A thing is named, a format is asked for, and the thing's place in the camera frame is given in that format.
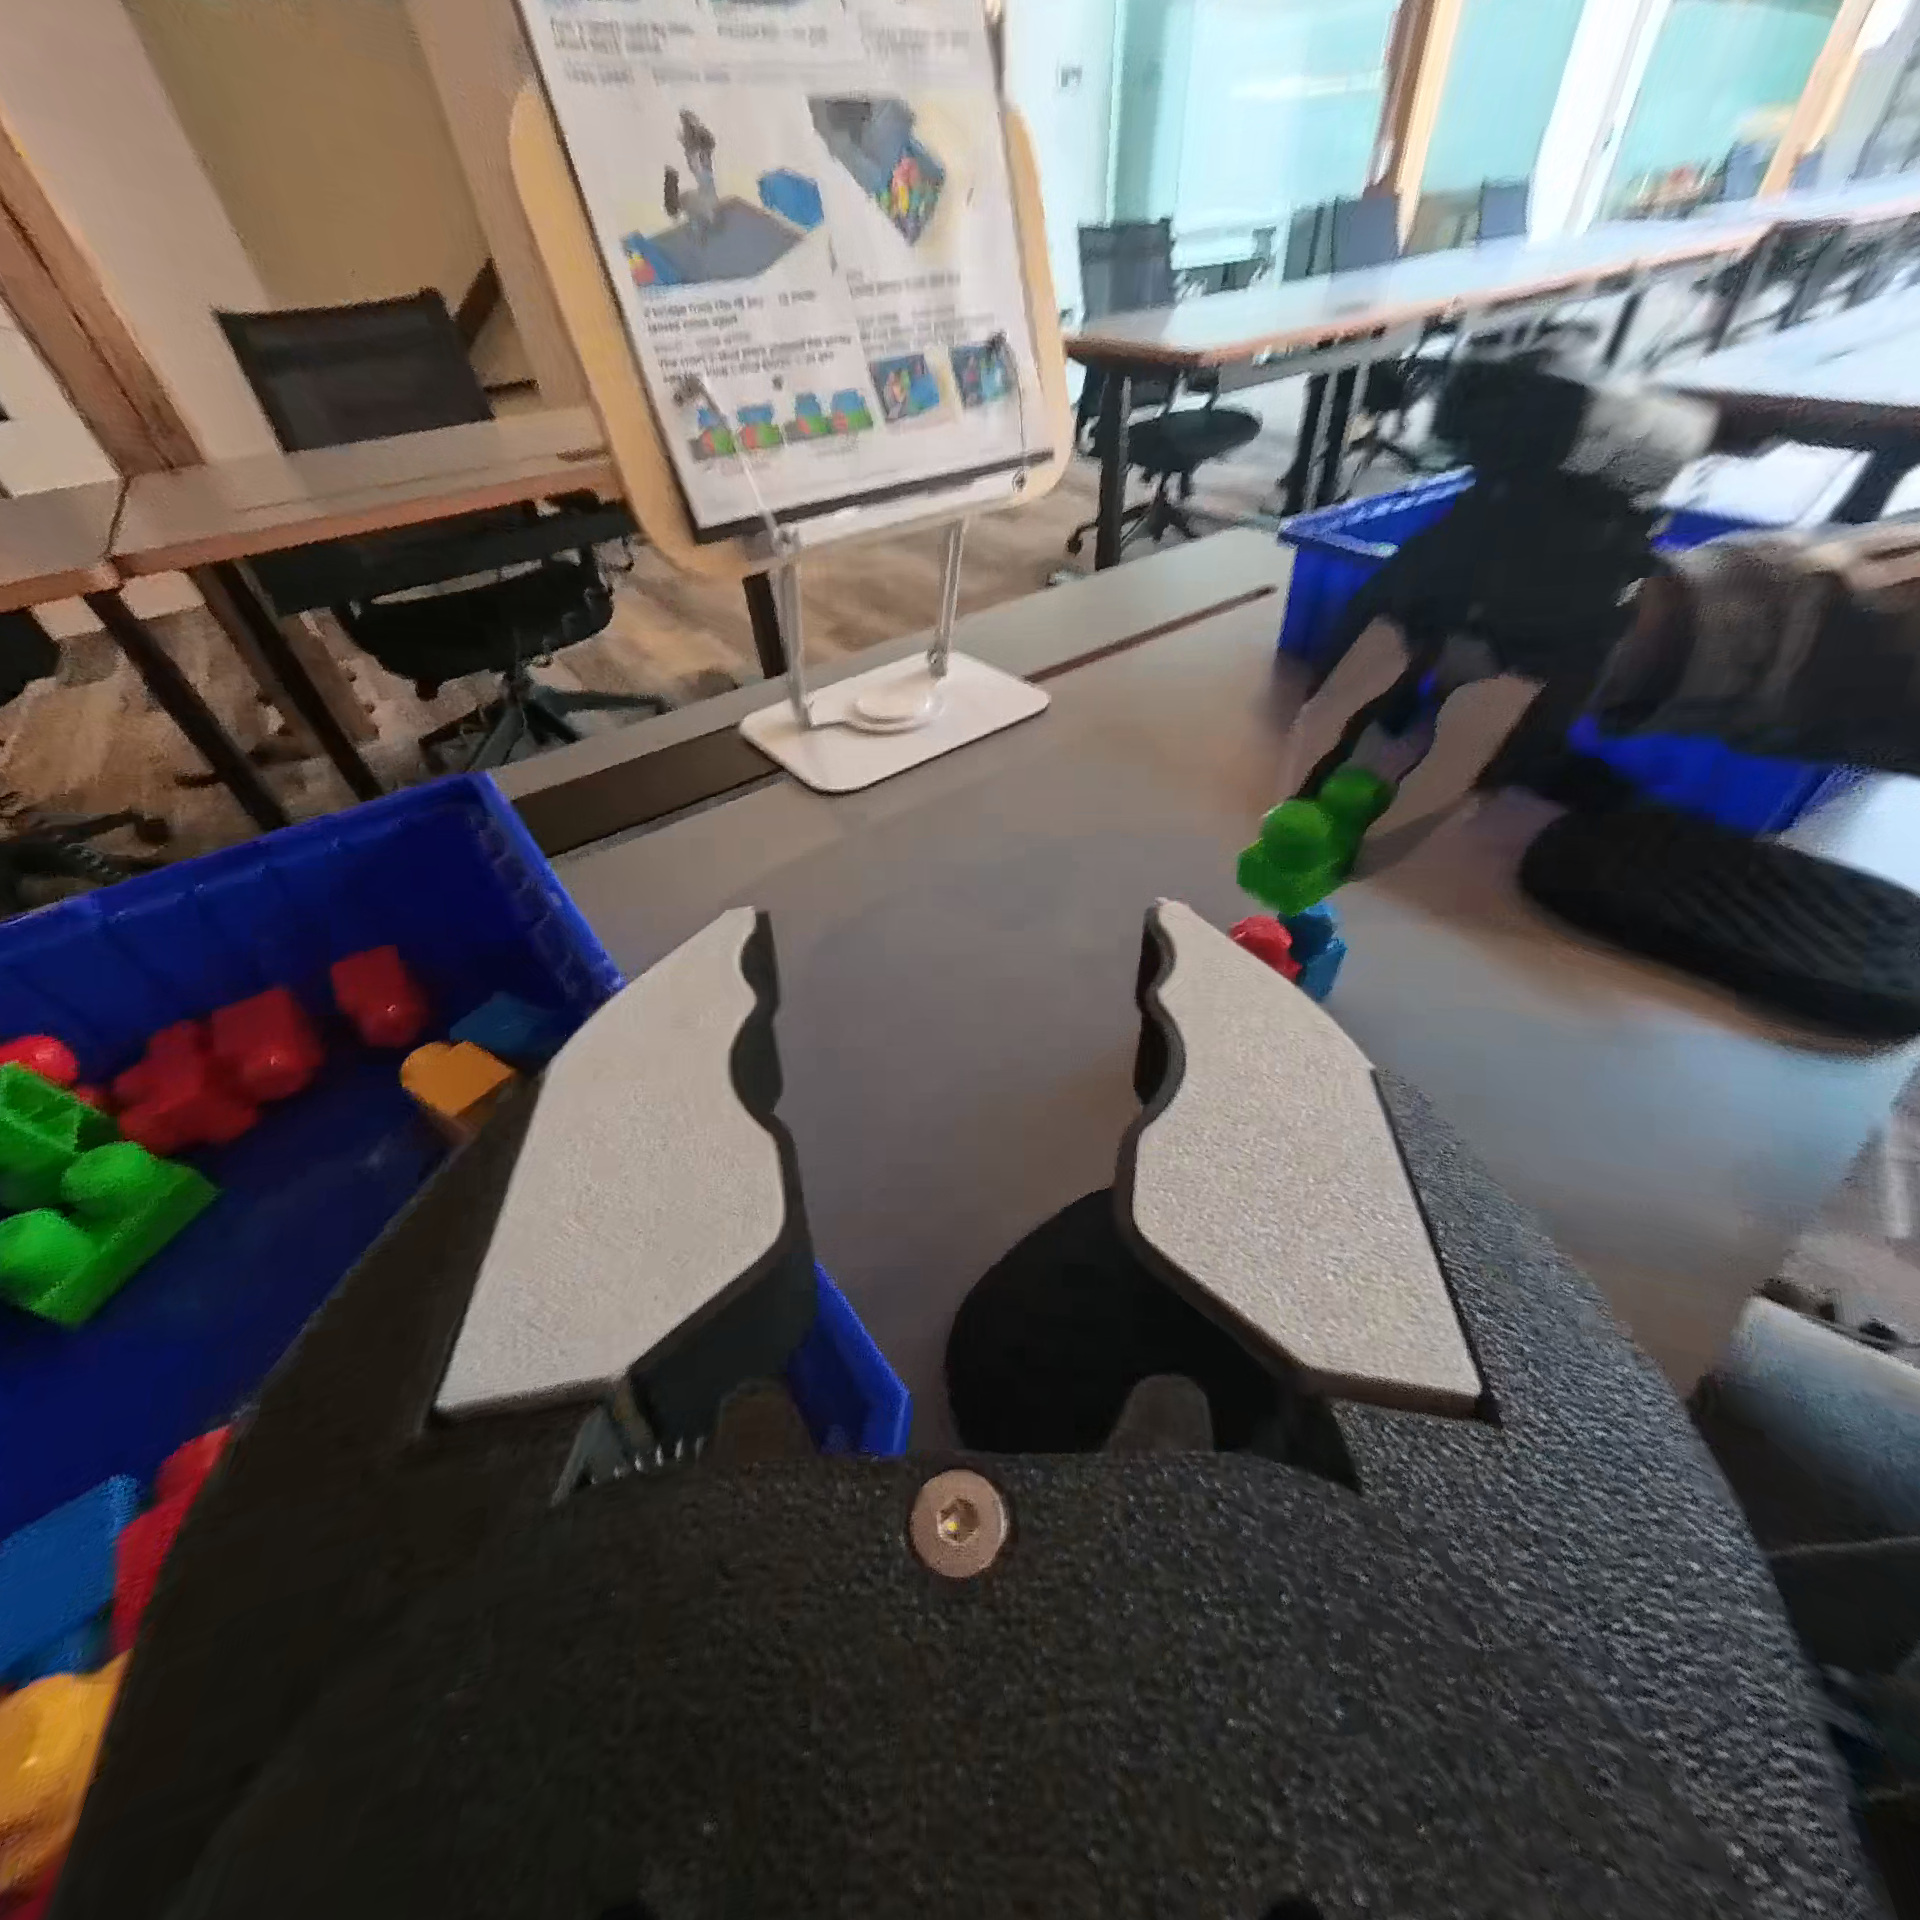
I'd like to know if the black textured wrist rest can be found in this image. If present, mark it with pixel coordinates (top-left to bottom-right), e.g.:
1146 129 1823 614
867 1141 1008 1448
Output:
1519 799 1920 1042

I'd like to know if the pile of assorted toy blocks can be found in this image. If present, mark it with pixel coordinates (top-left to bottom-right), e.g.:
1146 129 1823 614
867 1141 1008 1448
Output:
0 950 571 1920

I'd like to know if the black office chair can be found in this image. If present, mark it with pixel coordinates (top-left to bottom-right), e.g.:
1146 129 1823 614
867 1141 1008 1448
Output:
1069 217 1268 564
213 290 670 775

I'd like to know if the instruction sheet on stand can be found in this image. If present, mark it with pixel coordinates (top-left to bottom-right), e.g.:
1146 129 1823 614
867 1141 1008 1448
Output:
508 0 1069 584

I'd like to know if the blue plastic bin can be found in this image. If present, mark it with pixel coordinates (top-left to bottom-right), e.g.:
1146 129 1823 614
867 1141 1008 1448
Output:
0 775 911 1920
1279 470 1848 841

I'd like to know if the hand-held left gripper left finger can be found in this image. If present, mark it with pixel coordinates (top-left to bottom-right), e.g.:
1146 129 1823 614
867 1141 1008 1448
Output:
432 911 817 1424

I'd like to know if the green building block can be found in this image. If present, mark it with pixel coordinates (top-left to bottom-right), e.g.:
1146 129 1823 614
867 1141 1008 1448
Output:
1236 764 1388 915

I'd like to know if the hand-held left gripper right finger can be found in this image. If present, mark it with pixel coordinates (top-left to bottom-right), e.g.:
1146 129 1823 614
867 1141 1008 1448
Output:
1119 897 1494 1423

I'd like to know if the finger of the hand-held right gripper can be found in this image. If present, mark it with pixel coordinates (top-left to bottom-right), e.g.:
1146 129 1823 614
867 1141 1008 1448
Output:
1290 609 1460 791
1404 674 1573 871

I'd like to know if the printed instruction sheet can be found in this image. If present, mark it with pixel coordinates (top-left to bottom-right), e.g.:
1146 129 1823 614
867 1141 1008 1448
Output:
521 0 1058 547

